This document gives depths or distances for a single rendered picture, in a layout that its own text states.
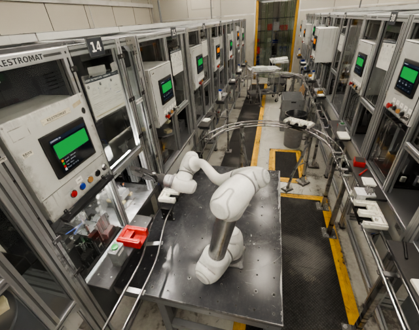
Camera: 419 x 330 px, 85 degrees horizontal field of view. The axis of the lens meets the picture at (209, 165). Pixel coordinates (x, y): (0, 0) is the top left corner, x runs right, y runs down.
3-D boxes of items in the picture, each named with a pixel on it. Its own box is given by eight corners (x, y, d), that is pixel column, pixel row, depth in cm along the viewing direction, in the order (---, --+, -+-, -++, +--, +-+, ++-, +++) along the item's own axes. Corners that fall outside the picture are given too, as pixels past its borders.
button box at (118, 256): (121, 266, 133) (115, 254, 127) (109, 264, 135) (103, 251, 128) (128, 255, 139) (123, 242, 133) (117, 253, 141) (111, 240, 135)
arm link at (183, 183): (171, 191, 154) (177, 174, 159) (193, 198, 153) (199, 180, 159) (169, 186, 144) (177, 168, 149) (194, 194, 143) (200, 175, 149)
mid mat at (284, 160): (307, 184, 330) (307, 183, 329) (268, 180, 342) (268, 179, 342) (301, 150, 411) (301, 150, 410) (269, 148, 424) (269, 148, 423)
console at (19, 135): (59, 224, 101) (2, 127, 77) (10, 215, 108) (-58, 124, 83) (114, 171, 135) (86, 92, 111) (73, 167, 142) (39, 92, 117)
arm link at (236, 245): (247, 248, 159) (248, 226, 147) (233, 268, 147) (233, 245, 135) (228, 238, 167) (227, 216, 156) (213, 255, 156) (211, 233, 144)
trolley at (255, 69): (249, 104, 641) (250, 67, 589) (245, 99, 688) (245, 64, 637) (280, 101, 643) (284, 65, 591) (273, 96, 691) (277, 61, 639)
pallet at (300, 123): (282, 126, 314) (283, 119, 309) (288, 122, 322) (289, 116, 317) (308, 133, 291) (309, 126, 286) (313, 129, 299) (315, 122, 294)
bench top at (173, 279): (282, 329, 125) (283, 325, 123) (113, 289, 150) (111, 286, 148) (279, 173, 247) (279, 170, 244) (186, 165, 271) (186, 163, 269)
